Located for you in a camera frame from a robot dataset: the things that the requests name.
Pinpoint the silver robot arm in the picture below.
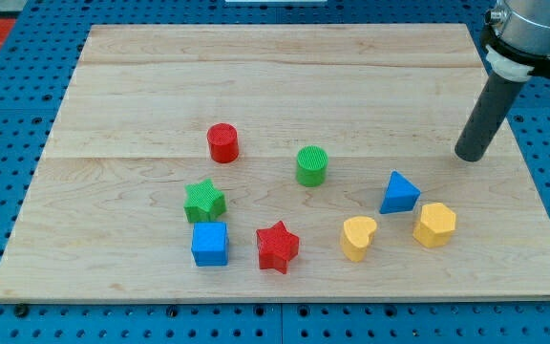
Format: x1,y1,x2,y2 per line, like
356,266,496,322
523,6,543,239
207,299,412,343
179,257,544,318
480,0,550,83

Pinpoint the yellow heart block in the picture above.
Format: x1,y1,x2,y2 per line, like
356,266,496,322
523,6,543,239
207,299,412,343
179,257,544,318
340,216,378,262

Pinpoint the green cylinder block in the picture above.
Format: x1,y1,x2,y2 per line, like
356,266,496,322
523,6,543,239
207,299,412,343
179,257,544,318
295,145,328,187

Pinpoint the red cylinder block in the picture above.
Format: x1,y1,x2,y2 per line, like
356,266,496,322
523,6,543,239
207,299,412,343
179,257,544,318
206,122,239,163

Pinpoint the red star block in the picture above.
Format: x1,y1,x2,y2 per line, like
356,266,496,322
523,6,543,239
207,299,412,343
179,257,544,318
256,221,300,274

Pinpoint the green star block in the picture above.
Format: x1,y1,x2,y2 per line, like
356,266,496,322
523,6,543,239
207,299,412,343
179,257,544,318
183,179,227,223

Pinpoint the wooden board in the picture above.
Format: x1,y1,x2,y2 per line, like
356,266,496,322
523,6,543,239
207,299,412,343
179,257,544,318
0,24,550,305

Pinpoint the blue cube block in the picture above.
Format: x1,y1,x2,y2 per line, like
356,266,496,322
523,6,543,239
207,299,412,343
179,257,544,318
191,222,228,267

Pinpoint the blue triangle block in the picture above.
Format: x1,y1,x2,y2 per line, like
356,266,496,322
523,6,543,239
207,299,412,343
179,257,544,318
379,171,421,214

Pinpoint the yellow hexagon block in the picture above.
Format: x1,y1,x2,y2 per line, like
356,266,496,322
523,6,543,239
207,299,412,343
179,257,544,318
412,203,457,248

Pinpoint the dark grey cylindrical pointer tool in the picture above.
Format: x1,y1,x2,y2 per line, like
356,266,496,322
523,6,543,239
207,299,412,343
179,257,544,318
455,72,524,162

